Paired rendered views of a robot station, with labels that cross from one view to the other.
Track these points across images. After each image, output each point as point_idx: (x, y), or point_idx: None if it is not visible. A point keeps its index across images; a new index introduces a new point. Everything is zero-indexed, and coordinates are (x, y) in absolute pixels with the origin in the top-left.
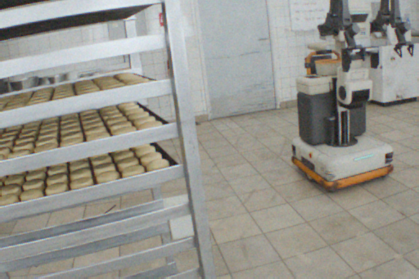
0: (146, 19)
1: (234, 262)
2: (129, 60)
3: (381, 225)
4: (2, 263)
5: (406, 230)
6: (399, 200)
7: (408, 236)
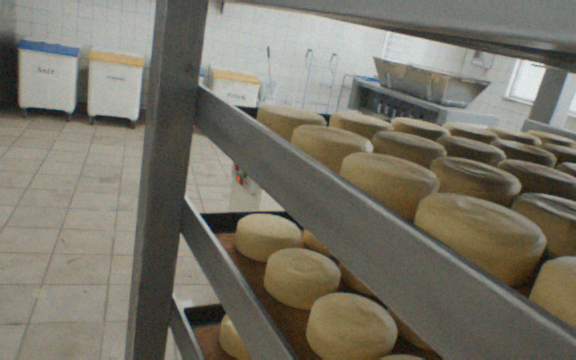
0: None
1: None
2: (160, 273)
3: (12, 357)
4: None
5: (54, 339)
6: None
7: (70, 344)
